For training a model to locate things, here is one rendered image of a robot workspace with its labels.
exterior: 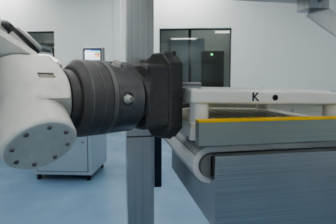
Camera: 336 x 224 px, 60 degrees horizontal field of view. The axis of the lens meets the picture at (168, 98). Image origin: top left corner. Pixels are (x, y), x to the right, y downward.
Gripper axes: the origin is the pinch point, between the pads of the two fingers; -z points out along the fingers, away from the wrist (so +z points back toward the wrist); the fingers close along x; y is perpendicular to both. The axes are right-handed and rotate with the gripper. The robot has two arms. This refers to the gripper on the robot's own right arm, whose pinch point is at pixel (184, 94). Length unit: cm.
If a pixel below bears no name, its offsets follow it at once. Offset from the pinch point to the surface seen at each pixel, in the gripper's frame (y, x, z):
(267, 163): 12.1, 8.9, -3.7
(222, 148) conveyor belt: 7.6, 7.0, 0.3
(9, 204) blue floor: -227, 99, -30
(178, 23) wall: -365, -111, -355
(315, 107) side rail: 3.8, 4.0, -41.5
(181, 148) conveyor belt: -0.4, 8.4, 0.0
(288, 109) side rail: 0.0, 4.4, -35.4
